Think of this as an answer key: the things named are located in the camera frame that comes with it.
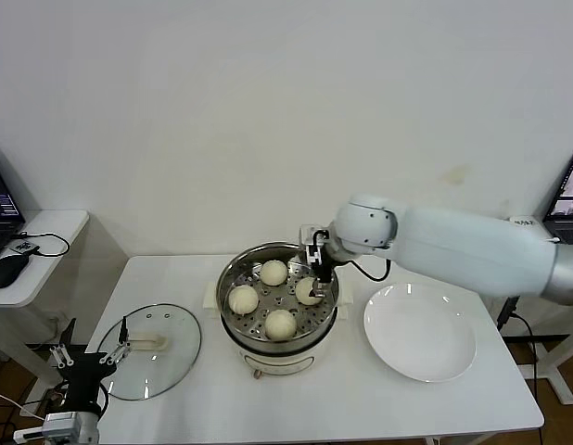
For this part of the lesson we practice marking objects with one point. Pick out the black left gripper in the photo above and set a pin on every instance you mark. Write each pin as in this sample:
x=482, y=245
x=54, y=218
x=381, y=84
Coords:
x=85, y=374

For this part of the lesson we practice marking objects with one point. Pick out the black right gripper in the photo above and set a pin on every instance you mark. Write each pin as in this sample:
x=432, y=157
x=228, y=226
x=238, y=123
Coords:
x=322, y=255

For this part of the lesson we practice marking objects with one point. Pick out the white steamed baozi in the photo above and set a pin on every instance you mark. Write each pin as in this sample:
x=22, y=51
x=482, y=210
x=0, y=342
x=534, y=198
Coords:
x=305, y=289
x=273, y=272
x=280, y=324
x=243, y=299

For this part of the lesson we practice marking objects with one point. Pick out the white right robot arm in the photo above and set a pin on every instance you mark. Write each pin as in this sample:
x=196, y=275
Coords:
x=453, y=250

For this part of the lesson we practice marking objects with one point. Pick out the stainless steel steamer basket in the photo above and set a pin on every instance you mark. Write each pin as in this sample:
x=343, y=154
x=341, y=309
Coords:
x=268, y=310

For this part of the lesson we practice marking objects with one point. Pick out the white electric cooker base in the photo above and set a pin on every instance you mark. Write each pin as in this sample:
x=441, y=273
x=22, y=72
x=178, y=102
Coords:
x=277, y=359

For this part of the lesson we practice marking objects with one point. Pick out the black computer mouse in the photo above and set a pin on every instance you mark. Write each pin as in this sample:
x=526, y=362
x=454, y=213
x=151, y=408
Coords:
x=8, y=271

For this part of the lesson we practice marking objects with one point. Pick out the white round plate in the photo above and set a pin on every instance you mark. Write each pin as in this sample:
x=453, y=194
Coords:
x=421, y=334

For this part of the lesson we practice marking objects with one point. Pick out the white side table with mouse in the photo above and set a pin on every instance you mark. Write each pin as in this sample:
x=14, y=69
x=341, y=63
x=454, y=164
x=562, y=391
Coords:
x=59, y=227

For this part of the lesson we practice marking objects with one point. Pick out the grey adapter with QR sticker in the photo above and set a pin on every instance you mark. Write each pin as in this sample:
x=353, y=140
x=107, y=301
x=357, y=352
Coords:
x=22, y=247

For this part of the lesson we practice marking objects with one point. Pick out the black laptop beside mouse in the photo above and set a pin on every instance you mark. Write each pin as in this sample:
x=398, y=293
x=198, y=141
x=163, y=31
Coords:
x=1, y=204

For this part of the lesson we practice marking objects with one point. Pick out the white label sticker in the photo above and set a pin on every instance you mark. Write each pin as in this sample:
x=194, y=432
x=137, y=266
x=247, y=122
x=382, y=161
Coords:
x=525, y=222

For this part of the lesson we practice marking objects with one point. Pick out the white side table with label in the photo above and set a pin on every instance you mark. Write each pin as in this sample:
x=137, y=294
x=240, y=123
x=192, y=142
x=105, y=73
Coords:
x=560, y=371

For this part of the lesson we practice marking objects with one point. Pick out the grey laptop with black screen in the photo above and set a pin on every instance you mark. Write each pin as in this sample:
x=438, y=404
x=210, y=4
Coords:
x=569, y=194

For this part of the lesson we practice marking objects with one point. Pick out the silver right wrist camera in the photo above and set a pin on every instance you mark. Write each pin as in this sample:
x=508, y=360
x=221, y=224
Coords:
x=307, y=235

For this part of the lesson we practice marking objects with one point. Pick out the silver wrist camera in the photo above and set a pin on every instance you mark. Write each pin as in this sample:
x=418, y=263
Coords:
x=307, y=235
x=59, y=422

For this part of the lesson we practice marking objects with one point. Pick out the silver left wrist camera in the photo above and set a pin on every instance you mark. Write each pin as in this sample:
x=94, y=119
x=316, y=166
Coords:
x=59, y=422

